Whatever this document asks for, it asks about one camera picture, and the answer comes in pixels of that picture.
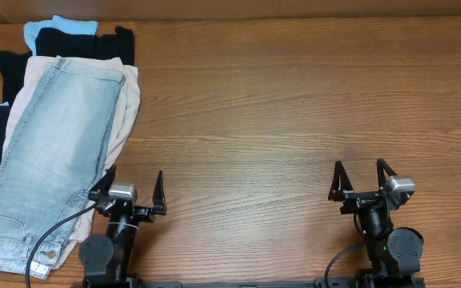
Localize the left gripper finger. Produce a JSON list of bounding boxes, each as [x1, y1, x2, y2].
[[152, 170, 167, 215], [89, 164, 116, 196]]

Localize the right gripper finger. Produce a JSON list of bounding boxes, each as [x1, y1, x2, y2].
[[328, 161, 354, 200], [376, 158, 396, 189]]

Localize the light blue denim shorts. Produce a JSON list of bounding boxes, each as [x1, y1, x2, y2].
[[0, 57, 125, 278]]

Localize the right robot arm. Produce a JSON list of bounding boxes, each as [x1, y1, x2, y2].
[[323, 158, 425, 287]]

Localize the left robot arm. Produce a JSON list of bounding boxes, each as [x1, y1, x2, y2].
[[78, 165, 167, 288]]

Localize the beige shorts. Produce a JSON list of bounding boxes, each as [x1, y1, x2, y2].
[[2, 56, 140, 270]]

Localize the black garment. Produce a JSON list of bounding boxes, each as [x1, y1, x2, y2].
[[0, 26, 134, 164]]

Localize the light blue garment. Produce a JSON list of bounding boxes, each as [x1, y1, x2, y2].
[[0, 14, 99, 205]]

